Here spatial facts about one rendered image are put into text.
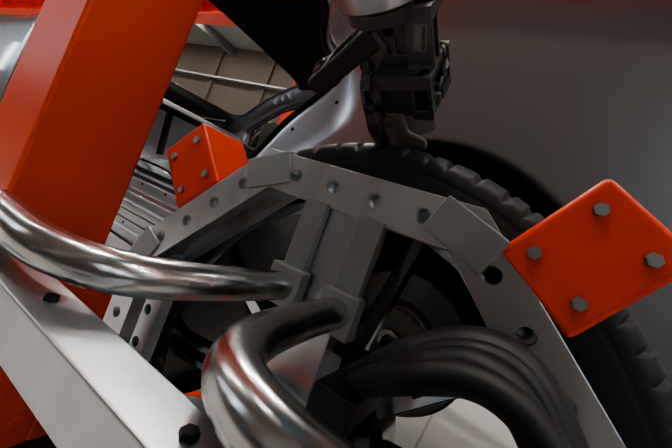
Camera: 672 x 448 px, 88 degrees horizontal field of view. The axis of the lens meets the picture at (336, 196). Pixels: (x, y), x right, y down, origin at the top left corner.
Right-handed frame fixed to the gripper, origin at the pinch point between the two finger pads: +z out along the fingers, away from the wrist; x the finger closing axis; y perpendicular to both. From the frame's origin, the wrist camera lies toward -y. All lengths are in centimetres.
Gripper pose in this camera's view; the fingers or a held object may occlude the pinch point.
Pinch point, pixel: (394, 151)
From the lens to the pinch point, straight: 49.5
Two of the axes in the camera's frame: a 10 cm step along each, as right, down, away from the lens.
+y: 8.6, 1.6, -4.8
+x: 4.2, -7.5, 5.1
